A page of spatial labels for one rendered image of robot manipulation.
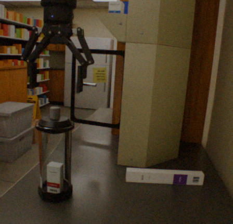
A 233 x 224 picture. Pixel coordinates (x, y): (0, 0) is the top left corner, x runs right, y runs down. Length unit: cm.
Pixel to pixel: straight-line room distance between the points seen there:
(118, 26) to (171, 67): 25
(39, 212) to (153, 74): 57
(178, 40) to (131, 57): 20
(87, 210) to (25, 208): 17
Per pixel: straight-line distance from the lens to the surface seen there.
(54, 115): 66
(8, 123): 301
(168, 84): 92
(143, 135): 90
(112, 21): 88
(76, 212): 69
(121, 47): 124
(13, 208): 73
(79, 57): 62
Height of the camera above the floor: 136
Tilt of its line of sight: 12 degrees down
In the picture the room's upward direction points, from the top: 4 degrees clockwise
